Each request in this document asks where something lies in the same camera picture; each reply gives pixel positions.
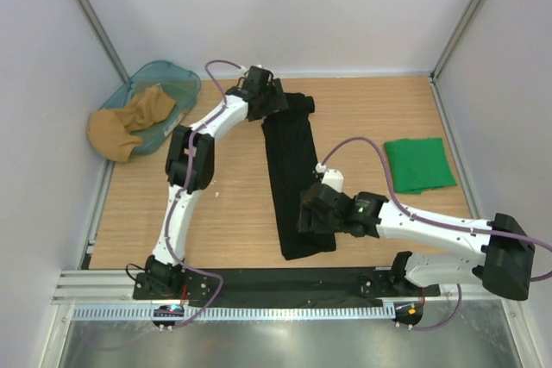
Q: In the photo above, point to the tan tank top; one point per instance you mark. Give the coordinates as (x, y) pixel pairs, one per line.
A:
(111, 131)

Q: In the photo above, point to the blue plastic basket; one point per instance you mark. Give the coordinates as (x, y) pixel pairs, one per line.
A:
(180, 84)

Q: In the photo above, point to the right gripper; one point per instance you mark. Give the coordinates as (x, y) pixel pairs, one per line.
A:
(316, 223)

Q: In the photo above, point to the green tank top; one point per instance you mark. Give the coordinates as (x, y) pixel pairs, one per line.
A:
(418, 165)

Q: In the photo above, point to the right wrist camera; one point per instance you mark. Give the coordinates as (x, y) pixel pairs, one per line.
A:
(331, 177)

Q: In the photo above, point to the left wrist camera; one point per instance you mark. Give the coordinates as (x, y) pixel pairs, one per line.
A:
(245, 69)

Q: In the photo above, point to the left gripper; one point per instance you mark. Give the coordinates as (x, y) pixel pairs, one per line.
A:
(276, 102)

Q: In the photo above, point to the black tank top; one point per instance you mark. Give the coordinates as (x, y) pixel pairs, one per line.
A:
(291, 159)

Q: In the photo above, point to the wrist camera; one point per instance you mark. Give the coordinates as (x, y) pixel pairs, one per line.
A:
(245, 69)
(331, 177)

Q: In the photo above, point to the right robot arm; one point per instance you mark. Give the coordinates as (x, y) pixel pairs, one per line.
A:
(493, 254)

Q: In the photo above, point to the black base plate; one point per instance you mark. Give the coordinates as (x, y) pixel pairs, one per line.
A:
(285, 288)

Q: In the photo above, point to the white slotted cable duct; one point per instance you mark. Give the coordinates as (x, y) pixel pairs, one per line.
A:
(147, 312)

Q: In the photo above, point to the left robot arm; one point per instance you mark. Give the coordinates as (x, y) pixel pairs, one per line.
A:
(190, 167)

